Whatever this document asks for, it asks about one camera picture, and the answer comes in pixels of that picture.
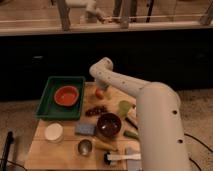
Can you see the grey cloth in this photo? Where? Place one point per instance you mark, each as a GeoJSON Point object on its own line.
{"type": "Point", "coordinates": [133, 165]}

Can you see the dark red bowl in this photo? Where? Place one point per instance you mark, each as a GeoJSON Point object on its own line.
{"type": "Point", "coordinates": [109, 125]}

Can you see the green cup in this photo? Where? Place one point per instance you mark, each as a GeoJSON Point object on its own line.
{"type": "Point", "coordinates": [124, 107]}

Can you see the black pole stand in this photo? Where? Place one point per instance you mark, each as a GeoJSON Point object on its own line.
{"type": "Point", "coordinates": [3, 161]}

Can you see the white paper cup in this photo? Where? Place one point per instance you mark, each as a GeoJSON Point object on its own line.
{"type": "Point", "coordinates": [54, 132]}

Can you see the green plastic tray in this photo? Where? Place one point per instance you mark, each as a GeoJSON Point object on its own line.
{"type": "Point", "coordinates": [49, 110]}

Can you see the small metal cup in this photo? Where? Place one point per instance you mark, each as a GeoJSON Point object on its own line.
{"type": "Point", "coordinates": [85, 147]}

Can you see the blue sponge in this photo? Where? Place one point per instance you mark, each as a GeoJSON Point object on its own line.
{"type": "Point", "coordinates": [85, 129]}

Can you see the white handled brush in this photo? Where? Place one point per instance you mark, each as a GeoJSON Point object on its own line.
{"type": "Point", "coordinates": [112, 159]}

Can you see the orange bowl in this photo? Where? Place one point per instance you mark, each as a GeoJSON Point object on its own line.
{"type": "Point", "coordinates": [66, 95]}

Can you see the orange apple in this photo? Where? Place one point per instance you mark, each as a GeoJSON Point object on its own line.
{"type": "Point", "coordinates": [99, 94]}

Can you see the bunch of dark grapes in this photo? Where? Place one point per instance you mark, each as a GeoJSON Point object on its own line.
{"type": "Point", "coordinates": [98, 110]}

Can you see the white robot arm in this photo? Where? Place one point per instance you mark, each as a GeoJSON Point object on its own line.
{"type": "Point", "coordinates": [161, 134]}

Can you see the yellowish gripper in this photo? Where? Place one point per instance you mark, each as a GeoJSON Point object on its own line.
{"type": "Point", "coordinates": [107, 94]}

